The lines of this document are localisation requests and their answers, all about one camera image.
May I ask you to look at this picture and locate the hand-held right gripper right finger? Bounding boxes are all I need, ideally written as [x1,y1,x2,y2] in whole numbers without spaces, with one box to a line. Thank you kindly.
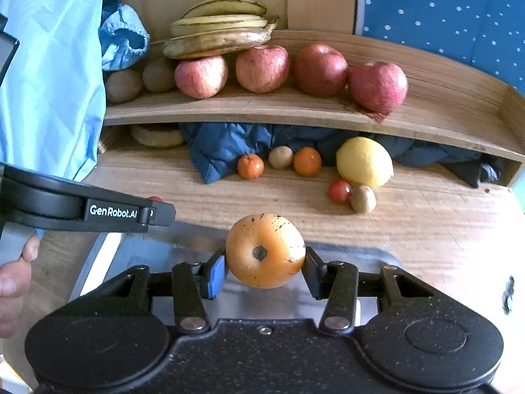
[302,246,441,336]

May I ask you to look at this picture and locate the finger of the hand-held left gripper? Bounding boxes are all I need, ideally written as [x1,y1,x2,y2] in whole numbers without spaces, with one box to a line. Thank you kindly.
[141,201,177,228]

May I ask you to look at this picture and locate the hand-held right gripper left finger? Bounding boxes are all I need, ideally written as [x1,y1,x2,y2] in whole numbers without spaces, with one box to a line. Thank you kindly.
[82,250,229,334]

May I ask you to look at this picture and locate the orange persimmon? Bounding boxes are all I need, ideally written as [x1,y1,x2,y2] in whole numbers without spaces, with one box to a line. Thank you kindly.
[225,213,306,289]

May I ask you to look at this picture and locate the small orange mandarin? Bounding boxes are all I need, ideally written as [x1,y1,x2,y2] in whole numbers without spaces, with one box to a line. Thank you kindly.
[292,147,323,177]
[237,153,265,180]

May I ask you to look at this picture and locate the yellow lemon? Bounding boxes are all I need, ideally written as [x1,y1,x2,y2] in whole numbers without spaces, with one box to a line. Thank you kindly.
[336,137,395,190]

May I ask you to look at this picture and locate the wooden shelf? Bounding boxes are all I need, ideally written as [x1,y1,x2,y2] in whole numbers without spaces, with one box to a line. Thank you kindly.
[98,29,525,191]

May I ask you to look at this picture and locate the person's left hand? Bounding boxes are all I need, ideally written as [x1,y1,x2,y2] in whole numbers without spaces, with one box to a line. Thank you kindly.
[0,233,41,339]

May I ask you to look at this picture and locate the dark blue jacket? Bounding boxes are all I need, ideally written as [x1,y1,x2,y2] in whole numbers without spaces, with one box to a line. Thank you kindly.
[179,122,503,190]

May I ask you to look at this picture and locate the light blue plastic bag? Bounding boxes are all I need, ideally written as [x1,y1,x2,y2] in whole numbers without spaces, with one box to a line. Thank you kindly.
[0,0,108,182]

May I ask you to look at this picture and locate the red apple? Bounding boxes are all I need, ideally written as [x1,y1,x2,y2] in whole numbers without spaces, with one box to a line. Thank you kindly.
[235,45,291,94]
[293,43,349,98]
[174,54,229,99]
[348,61,409,113]

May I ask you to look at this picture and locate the dark grey flat device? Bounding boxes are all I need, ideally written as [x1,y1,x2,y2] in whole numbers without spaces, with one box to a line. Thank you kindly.
[0,15,21,88]

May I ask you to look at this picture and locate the brown spotted banana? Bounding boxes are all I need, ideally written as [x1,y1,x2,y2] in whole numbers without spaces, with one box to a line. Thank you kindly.
[163,25,274,60]

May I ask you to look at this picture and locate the yellow banana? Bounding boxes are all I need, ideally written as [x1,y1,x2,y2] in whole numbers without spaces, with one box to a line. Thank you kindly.
[180,0,267,19]
[170,14,280,38]

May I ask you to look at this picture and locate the blue white-dotted cloth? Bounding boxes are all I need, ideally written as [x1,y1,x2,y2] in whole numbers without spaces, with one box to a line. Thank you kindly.
[355,0,525,91]

